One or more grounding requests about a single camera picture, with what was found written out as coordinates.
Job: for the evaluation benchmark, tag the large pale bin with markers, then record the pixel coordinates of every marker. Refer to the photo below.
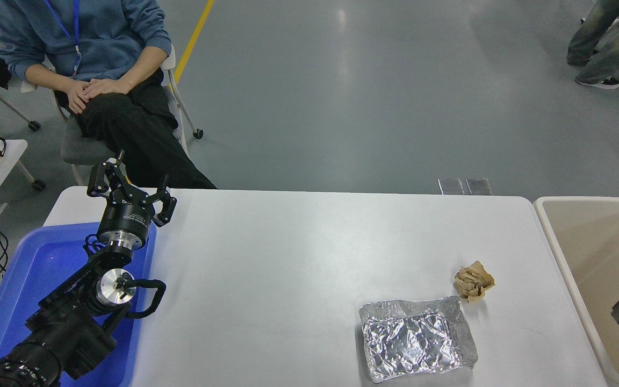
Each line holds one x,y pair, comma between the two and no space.
599,252

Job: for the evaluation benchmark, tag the grey white wheeled chair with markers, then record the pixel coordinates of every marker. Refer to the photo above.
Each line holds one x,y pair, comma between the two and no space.
81,148

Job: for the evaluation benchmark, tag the silver foil tray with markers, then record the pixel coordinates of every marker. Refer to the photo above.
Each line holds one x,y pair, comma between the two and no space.
417,338

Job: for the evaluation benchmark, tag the seated person's left hand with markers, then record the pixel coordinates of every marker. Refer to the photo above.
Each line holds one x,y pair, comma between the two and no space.
108,87

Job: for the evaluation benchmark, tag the seated person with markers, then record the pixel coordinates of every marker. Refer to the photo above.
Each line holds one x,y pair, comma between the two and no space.
105,37

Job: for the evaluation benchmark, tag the seated person's right hand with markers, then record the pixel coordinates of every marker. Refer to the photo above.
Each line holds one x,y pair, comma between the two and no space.
76,97

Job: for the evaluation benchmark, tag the metal floor cover plate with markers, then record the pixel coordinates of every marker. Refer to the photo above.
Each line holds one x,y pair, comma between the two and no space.
451,186
479,186

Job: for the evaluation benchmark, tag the seated person's left forearm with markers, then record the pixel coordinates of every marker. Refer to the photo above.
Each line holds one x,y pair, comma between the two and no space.
145,64

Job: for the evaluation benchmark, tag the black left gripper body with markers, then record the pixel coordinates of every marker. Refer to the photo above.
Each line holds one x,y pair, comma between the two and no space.
127,217

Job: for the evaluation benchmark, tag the crumpled tan paper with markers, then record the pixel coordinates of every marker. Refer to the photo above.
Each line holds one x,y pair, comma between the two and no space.
473,282

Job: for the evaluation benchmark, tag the seated person's right forearm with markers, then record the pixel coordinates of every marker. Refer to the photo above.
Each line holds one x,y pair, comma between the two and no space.
46,78

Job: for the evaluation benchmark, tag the blue plastic tray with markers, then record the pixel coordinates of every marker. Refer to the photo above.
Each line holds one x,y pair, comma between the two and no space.
30,269

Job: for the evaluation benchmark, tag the person in pale trousers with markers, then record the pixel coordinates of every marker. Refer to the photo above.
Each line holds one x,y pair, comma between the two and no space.
605,37

